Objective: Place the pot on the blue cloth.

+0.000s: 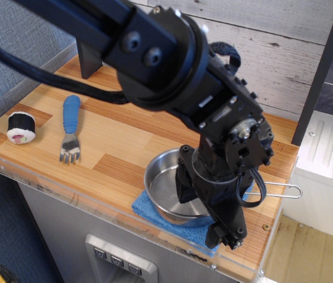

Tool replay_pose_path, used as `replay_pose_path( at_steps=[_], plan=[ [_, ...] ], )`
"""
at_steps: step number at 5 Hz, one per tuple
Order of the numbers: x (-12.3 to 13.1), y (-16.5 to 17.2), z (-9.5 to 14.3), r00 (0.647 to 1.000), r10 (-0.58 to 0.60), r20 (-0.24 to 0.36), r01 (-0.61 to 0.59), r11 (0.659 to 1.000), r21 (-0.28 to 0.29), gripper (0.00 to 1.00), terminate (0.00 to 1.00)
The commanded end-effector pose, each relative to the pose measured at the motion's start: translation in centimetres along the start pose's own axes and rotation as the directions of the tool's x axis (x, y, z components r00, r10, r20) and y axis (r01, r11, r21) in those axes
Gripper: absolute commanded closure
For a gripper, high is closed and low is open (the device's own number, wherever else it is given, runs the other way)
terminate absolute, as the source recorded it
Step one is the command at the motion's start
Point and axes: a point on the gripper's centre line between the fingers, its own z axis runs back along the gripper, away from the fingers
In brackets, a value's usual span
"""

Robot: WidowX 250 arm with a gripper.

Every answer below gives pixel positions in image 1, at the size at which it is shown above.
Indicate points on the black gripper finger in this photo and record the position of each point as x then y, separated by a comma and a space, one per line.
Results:
184, 187
212, 237

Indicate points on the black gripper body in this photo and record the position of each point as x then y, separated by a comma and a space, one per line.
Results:
209, 190

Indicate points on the stainless steel pot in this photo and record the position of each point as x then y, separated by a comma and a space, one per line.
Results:
160, 180

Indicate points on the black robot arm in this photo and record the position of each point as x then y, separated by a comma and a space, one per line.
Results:
165, 63

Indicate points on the blue folded cloth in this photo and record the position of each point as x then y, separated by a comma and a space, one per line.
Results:
143, 207

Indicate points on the white ridged side unit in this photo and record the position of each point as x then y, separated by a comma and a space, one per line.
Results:
313, 173

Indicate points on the clear acrylic table edge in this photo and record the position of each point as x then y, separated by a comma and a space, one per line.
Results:
95, 196

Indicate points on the grey cabinet with buttons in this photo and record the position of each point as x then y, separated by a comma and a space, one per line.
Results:
95, 236

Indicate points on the plush sushi roll toy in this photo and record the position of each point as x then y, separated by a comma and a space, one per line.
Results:
21, 127

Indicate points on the blue handled metal fork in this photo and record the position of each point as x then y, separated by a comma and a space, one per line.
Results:
70, 147

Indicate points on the dark right vertical post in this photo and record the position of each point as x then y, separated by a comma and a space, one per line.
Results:
315, 90

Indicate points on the dark vertical post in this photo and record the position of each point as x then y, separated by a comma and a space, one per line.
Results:
315, 90
90, 60

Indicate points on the dark left vertical post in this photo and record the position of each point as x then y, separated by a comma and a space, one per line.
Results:
90, 60

